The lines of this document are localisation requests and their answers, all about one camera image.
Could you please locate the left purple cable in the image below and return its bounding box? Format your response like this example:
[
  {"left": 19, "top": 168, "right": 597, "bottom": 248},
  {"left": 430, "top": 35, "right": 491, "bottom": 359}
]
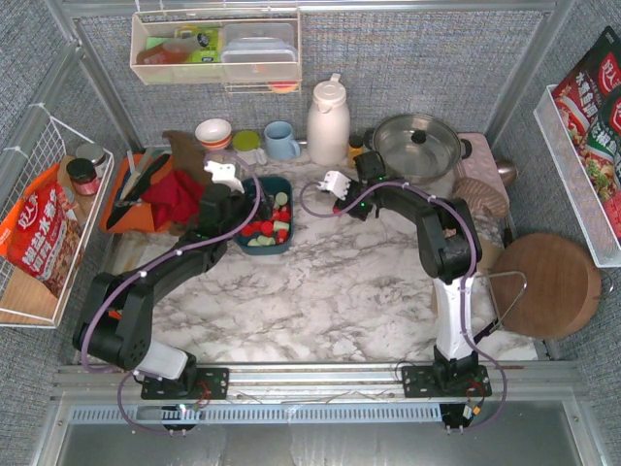
[{"left": 79, "top": 150, "right": 263, "bottom": 435}]

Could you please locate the red seasoning packet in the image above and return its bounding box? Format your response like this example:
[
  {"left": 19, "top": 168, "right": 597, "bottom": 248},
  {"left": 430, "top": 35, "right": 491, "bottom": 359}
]
[{"left": 552, "top": 26, "right": 620, "bottom": 237}]

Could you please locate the clear plastic food container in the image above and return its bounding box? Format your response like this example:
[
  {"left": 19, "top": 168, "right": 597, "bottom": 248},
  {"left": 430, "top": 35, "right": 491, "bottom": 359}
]
[{"left": 220, "top": 22, "right": 298, "bottom": 83}]

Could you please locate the steel pot with lid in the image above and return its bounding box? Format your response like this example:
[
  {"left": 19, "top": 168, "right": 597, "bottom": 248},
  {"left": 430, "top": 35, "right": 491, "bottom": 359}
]
[{"left": 363, "top": 114, "right": 473, "bottom": 184}]

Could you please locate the striped pink cloth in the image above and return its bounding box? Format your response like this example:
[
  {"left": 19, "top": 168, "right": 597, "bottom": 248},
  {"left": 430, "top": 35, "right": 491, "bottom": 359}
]
[{"left": 453, "top": 178, "right": 509, "bottom": 218}]

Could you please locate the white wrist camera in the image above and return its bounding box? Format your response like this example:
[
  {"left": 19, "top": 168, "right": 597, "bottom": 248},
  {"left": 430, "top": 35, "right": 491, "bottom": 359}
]
[
  {"left": 317, "top": 171, "right": 351, "bottom": 200},
  {"left": 204, "top": 160, "right": 245, "bottom": 193}
]

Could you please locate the right white mesh basket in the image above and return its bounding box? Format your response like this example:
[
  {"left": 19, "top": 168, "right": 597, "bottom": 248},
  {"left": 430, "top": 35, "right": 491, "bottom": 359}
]
[{"left": 533, "top": 84, "right": 621, "bottom": 269}]

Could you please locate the dark lid jar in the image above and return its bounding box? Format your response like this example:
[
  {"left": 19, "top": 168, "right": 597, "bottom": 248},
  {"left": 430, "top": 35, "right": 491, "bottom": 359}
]
[{"left": 66, "top": 158, "right": 100, "bottom": 196}]

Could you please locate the black knife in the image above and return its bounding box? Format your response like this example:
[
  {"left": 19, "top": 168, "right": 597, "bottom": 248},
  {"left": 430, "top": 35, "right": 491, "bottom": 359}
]
[{"left": 108, "top": 150, "right": 173, "bottom": 226}]

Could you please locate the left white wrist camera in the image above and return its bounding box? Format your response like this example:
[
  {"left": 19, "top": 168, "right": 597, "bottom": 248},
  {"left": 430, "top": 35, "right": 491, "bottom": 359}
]
[{"left": 204, "top": 160, "right": 245, "bottom": 193}]

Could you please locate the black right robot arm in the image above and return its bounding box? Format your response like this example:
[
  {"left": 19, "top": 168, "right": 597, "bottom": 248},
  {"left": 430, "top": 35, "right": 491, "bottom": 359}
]
[{"left": 321, "top": 151, "right": 481, "bottom": 391}]

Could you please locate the orange spice bottle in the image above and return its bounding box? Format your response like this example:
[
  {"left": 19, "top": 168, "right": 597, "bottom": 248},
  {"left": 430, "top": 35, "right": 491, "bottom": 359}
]
[{"left": 347, "top": 134, "right": 365, "bottom": 168}]

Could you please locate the green snack packet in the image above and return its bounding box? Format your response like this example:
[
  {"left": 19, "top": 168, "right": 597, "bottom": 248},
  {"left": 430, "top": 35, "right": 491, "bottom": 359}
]
[{"left": 175, "top": 25, "right": 222, "bottom": 64}]

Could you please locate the steel ladle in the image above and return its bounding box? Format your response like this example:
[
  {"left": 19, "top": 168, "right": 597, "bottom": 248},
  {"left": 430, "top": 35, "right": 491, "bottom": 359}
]
[{"left": 495, "top": 159, "right": 519, "bottom": 187}]

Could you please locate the white orange striped bowl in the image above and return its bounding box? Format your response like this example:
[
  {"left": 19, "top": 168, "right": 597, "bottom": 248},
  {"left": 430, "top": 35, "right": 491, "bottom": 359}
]
[{"left": 194, "top": 118, "right": 232, "bottom": 150}]

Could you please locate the teal storage basket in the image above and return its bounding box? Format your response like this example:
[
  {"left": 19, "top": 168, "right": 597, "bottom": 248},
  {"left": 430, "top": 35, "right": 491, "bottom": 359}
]
[{"left": 235, "top": 176, "right": 294, "bottom": 256}]

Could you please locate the aluminium front rail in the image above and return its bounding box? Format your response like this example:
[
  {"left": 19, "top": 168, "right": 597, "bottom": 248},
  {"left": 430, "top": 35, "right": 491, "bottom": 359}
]
[{"left": 50, "top": 360, "right": 589, "bottom": 404}]

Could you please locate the round wooden cutting board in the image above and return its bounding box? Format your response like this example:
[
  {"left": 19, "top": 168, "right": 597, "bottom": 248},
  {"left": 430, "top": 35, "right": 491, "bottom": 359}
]
[{"left": 491, "top": 233, "right": 602, "bottom": 339}]

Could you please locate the light blue mug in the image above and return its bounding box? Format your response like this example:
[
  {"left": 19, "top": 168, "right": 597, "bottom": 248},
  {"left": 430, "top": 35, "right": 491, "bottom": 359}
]
[{"left": 264, "top": 121, "right": 301, "bottom": 161}]

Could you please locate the orange tray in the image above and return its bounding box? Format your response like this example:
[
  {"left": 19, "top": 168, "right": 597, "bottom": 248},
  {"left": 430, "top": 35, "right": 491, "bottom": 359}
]
[{"left": 99, "top": 157, "right": 172, "bottom": 234}]

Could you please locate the left white wire basket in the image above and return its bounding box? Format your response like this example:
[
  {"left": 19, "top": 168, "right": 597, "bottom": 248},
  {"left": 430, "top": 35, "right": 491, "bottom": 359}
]
[{"left": 1, "top": 104, "right": 114, "bottom": 328}]

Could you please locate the white wall basket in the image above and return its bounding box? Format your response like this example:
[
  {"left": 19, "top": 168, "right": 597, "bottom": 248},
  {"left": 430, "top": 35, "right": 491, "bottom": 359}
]
[{"left": 130, "top": 8, "right": 302, "bottom": 92}]

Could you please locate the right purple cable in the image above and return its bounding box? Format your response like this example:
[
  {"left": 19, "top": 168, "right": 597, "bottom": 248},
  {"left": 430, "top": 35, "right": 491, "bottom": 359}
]
[{"left": 298, "top": 181, "right": 508, "bottom": 433}]

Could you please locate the pink egg tray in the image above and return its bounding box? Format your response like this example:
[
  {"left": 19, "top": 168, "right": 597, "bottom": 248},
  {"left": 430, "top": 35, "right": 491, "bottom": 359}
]
[{"left": 456, "top": 133, "right": 508, "bottom": 199}]

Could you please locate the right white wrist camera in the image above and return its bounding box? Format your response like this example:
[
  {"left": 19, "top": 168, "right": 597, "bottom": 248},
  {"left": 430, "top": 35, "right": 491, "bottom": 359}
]
[{"left": 317, "top": 171, "right": 351, "bottom": 200}]

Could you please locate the red cloth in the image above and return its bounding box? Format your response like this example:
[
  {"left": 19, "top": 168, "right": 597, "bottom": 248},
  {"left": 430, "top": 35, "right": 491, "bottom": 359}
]
[{"left": 141, "top": 170, "right": 205, "bottom": 229}]

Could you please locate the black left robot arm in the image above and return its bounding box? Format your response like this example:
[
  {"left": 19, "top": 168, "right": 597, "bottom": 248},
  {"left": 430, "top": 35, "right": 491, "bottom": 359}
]
[{"left": 73, "top": 178, "right": 272, "bottom": 380}]

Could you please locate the brown cloth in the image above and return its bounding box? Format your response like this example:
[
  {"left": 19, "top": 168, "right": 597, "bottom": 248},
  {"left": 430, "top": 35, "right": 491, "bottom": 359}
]
[{"left": 162, "top": 130, "right": 207, "bottom": 183}]

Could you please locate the metal wire trivet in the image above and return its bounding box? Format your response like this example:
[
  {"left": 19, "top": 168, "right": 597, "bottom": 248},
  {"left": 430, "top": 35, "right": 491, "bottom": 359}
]
[{"left": 484, "top": 270, "right": 528, "bottom": 330}]

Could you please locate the purple cable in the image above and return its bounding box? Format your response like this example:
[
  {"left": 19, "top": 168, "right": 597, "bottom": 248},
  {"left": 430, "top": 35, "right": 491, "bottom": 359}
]
[
  {"left": 298, "top": 181, "right": 508, "bottom": 433},
  {"left": 79, "top": 150, "right": 263, "bottom": 435}
]

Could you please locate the white thermos jug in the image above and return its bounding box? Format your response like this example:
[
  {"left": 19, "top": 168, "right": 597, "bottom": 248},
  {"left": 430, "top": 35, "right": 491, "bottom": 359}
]
[{"left": 307, "top": 73, "right": 350, "bottom": 166}]

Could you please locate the orange seasoning bag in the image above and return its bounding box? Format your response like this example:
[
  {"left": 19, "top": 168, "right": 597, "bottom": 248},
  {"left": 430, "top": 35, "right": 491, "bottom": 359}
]
[{"left": 1, "top": 164, "right": 82, "bottom": 297}]

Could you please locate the red coffee capsule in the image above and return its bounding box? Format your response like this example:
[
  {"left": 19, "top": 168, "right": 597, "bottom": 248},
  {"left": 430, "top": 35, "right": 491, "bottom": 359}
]
[
  {"left": 277, "top": 230, "right": 289, "bottom": 244},
  {"left": 261, "top": 221, "right": 274, "bottom": 236}
]

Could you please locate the green lid white cup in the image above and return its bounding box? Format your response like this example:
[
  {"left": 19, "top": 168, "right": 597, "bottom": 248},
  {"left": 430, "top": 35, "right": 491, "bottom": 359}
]
[{"left": 232, "top": 130, "right": 267, "bottom": 165}]

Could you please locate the green coffee capsule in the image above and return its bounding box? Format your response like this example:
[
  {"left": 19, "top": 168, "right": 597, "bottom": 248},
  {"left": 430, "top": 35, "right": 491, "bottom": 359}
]
[
  {"left": 275, "top": 192, "right": 288, "bottom": 206},
  {"left": 256, "top": 235, "right": 276, "bottom": 247},
  {"left": 273, "top": 220, "right": 290, "bottom": 232}
]

